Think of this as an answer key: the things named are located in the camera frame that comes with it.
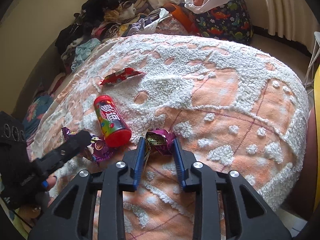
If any person's left hand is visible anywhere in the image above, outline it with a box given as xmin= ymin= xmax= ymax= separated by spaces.
xmin=21 ymin=176 xmax=57 ymax=219

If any yellow waste bin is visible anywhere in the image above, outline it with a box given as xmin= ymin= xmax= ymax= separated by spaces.
xmin=304 ymin=64 xmax=320 ymax=220

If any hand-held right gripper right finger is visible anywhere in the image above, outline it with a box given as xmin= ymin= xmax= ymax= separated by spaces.
xmin=173 ymin=137 xmax=293 ymax=240

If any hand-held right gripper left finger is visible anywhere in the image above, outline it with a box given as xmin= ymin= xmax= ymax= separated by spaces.
xmin=27 ymin=137 xmax=147 ymax=240

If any pile of clothes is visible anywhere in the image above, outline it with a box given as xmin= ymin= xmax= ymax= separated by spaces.
xmin=55 ymin=0 xmax=173 ymax=70

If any purple snack packet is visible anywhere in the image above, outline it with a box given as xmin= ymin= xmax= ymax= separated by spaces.
xmin=61 ymin=127 xmax=118 ymax=167

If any pink floral cloth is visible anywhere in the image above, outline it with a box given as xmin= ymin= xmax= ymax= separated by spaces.
xmin=155 ymin=17 xmax=193 ymax=35

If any orange white tufted blanket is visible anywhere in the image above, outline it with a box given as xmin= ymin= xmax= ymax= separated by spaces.
xmin=30 ymin=34 xmax=310 ymax=240

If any red snack packet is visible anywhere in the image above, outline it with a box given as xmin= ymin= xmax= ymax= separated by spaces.
xmin=97 ymin=67 xmax=147 ymax=87

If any dinosaur print laundry basket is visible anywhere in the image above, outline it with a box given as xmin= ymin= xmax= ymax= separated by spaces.
xmin=194 ymin=0 xmax=254 ymax=45

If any red candy can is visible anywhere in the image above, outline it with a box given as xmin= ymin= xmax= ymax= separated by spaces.
xmin=94 ymin=95 xmax=132 ymax=148

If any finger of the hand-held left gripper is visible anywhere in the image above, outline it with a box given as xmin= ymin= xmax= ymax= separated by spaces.
xmin=37 ymin=131 xmax=92 ymax=174

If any purple candy wrapper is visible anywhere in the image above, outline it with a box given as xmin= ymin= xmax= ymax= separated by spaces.
xmin=146 ymin=128 xmax=176 ymax=155

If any blue floral pillow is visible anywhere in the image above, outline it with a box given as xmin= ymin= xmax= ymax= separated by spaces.
xmin=22 ymin=92 xmax=54 ymax=140

